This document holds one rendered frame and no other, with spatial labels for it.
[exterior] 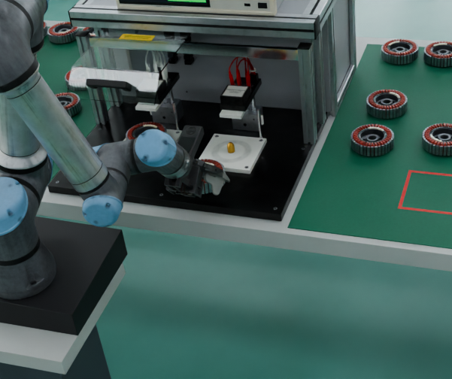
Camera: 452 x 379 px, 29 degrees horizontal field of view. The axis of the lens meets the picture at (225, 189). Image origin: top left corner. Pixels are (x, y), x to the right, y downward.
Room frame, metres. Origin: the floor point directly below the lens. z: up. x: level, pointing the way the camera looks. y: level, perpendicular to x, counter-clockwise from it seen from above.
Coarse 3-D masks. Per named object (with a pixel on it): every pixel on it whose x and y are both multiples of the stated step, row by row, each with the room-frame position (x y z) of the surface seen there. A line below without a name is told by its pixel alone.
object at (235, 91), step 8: (232, 88) 1.98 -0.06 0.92; (240, 88) 1.97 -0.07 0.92; (248, 88) 1.97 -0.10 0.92; (256, 88) 2.01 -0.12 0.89; (224, 96) 1.94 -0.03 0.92; (232, 96) 1.94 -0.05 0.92; (240, 96) 1.93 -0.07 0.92; (248, 96) 1.96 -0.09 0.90; (224, 104) 1.94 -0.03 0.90; (232, 104) 1.93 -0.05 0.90; (240, 104) 1.92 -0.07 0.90; (248, 104) 1.94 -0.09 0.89; (224, 112) 1.93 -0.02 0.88; (232, 112) 1.92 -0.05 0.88; (240, 112) 1.92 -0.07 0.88
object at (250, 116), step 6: (258, 108) 2.02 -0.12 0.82; (246, 114) 2.00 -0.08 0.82; (252, 114) 1.99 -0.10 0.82; (234, 120) 2.01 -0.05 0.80; (240, 120) 2.01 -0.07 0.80; (246, 120) 2.00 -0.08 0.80; (252, 120) 1.99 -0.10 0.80; (234, 126) 2.01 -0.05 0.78; (240, 126) 2.01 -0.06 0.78; (246, 126) 2.00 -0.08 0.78; (252, 126) 1.99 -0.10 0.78; (258, 126) 1.99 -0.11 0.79
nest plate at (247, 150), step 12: (216, 144) 1.93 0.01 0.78; (240, 144) 1.92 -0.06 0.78; (252, 144) 1.91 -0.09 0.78; (264, 144) 1.91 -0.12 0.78; (204, 156) 1.88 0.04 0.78; (216, 156) 1.88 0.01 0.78; (228, 156) 1.87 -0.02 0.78; (240, 156) 1.86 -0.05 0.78; (252, 156) 1.85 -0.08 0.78; (228, 168) 1.82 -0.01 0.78; (240, 168) 1.81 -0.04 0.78; (252, 168) 1.81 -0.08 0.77
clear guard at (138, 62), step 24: (96, 48) 2.02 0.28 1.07; (120, 48) 2.01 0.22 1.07; (144, 48) 1.99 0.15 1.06; (168, 48) 1.97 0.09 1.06; (72, 72) 1.93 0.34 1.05; (96, 72) 1.91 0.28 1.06; (120, 72) 1.88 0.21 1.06; (144, 72) 1.86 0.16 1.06; (72, 96) 1.89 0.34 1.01; (96, 96) 1.86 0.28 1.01; (120, 96) 1.84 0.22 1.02; (144, 96) 1.82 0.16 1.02
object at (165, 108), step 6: (162, 102) 2.12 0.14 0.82; (168, 102) 2.12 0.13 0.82; (180, 102) 2.13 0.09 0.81; (162, 108) 2.10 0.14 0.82; (168, 108) 2.09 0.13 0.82; (180, 108) 2.12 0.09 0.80; (156, 114) 2.11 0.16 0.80; (162, 114) 2.10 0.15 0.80; (168, 114) 2.09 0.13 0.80; (180, 114) 2.11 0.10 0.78; (156, 120) 2.11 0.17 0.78; (162, 120) 2.10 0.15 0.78; (168, 120) 2.09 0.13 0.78; (174, 120) 2.09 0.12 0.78
